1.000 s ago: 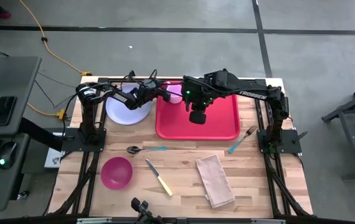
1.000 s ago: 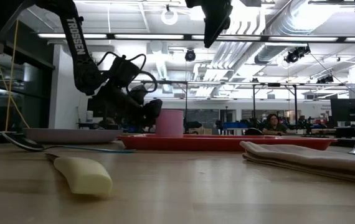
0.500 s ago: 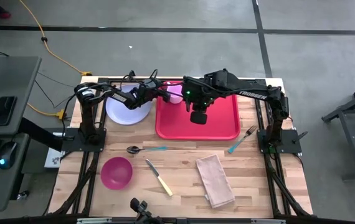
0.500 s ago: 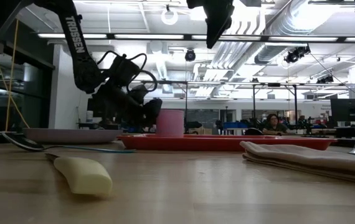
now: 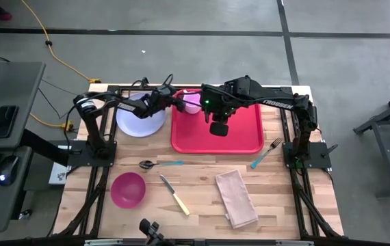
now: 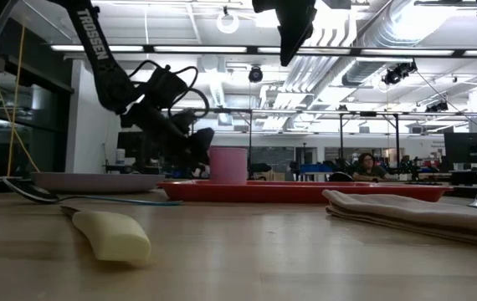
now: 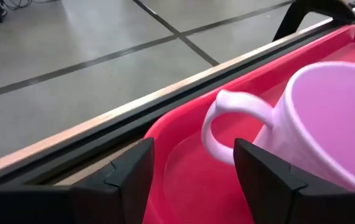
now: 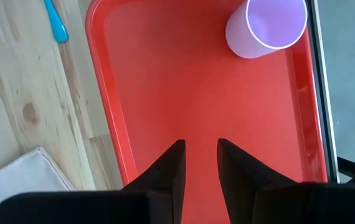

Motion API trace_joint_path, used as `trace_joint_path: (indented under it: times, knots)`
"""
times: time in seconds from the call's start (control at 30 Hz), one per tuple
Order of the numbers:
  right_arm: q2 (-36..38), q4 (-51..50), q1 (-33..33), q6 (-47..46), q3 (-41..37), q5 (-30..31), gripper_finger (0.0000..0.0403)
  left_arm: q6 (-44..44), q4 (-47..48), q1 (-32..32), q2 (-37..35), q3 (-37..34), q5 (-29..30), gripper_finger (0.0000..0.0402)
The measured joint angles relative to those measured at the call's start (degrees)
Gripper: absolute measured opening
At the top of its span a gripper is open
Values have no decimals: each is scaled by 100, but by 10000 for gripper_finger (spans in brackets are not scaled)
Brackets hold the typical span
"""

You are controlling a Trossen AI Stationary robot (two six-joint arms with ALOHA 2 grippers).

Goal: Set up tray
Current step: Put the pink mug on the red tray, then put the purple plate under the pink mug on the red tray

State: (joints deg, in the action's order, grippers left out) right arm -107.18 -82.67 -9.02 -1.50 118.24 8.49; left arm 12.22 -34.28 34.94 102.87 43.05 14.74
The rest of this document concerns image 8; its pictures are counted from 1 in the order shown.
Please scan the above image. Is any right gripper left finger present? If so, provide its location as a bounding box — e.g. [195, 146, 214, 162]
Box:
[0, 139, 186, 224]

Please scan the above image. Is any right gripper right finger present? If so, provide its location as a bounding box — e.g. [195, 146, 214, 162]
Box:
[217, 138, 355, 224]

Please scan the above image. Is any beige cloth napkin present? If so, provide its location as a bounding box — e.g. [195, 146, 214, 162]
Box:
[0, 146, 77, 224]

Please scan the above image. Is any lilac plastic mug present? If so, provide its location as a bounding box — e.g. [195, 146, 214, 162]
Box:
[225, 0, 309, 60]

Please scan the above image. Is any teal-handled metal spoon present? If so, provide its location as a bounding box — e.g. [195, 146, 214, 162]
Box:
[43, 0, 70, 44]

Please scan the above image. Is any red plastic tray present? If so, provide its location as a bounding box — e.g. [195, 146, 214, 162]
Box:
[85, 0, 329, 224]

